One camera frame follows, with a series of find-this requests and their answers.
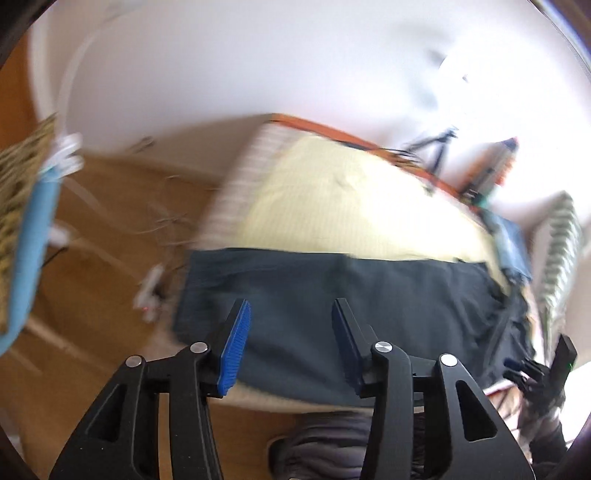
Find green patterned white pillow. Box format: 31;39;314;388
531;191;585;333

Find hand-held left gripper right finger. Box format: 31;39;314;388
331;298;536;480

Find person's right forearm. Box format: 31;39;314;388
517;397;571;467

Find folded blue jeans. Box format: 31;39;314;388
480;210;534;284

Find black mini tripod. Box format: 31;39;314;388
409;127;460;178

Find silver folded tripod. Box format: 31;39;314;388
464;148;504;197

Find person's grey clothed leg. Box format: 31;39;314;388
268;411;462;480

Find white power strip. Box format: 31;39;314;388
136;265;167;321

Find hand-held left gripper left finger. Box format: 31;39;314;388
48;299;252;480

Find yellow striped blanket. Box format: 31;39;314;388
226;138;513;414

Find dark pants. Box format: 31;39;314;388
173;248;536;409

